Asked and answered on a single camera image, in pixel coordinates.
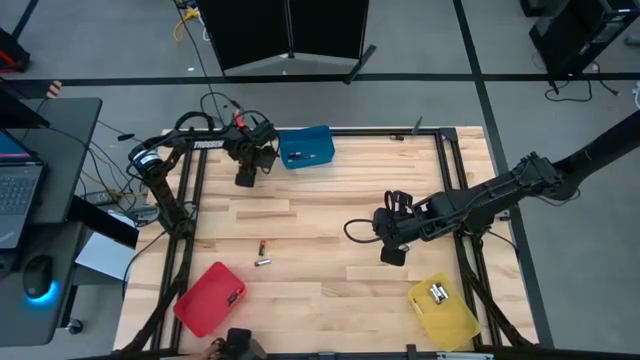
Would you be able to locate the white sheet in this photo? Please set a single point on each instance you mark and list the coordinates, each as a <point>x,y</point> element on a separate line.
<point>102,255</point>

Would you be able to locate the orange black striped object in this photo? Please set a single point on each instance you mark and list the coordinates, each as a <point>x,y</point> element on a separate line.
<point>54,89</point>

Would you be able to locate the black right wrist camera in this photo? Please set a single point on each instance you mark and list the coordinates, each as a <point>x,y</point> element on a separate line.
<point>393,256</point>

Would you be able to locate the small black upright bracket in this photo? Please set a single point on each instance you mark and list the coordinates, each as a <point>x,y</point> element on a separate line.
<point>417,125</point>

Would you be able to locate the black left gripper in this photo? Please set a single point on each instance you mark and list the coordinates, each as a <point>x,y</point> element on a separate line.
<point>252,142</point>

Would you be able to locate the grey power adapter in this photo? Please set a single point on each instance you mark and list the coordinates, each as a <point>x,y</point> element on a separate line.
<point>145,214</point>

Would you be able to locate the yellow translucent plastic bin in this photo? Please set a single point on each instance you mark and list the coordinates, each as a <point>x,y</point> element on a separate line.
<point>450,330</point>

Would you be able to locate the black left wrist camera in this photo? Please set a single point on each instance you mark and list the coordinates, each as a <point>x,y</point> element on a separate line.
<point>246,176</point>

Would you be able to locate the dark grey desk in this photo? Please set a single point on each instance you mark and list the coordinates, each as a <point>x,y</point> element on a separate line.
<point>75,150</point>

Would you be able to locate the black metal table frame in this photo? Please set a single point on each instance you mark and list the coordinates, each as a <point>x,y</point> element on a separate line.
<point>370,132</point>

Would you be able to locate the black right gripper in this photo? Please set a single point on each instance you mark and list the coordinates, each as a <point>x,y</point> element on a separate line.
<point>405,220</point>

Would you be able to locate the black desk leg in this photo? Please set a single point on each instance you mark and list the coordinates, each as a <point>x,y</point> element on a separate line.
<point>100,222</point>

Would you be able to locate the blue plastic bin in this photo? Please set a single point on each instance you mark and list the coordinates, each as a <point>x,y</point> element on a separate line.
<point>320,142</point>

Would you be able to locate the black stand pole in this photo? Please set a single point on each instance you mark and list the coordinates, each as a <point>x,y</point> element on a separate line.
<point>610,142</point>

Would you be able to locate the black desk monitor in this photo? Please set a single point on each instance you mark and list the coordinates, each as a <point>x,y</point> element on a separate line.
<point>20,107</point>

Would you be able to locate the black hand-held device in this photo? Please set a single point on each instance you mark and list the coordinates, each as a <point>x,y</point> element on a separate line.
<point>237,342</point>

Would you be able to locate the grey laptop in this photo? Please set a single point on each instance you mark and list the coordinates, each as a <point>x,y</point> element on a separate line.
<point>20,195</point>

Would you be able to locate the black red battery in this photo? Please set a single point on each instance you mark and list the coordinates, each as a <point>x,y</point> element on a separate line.
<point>233,297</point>

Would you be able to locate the black equipment rack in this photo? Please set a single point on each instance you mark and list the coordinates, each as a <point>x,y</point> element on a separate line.
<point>575,35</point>

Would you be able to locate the red plastic bin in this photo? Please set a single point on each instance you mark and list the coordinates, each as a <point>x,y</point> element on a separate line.
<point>205,305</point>

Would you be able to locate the black caster wheel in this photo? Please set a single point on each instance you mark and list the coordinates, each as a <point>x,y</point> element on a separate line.
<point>75,326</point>

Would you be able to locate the black computer mouse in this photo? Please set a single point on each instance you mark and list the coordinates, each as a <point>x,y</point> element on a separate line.
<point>37,275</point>

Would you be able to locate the grey power strip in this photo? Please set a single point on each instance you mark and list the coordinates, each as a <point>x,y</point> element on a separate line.
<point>100,198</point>

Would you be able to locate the black folding partition screen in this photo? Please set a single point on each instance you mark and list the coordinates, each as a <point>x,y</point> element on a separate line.
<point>250,30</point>

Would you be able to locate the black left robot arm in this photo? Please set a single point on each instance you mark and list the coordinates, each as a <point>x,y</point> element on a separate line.
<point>210,145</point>

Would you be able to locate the red black box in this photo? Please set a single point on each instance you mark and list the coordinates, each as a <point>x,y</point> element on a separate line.
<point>12,55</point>

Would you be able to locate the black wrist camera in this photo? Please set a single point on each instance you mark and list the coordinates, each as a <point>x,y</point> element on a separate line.
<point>246,176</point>
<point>393,256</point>

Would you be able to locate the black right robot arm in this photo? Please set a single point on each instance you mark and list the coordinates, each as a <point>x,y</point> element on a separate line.
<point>490,192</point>

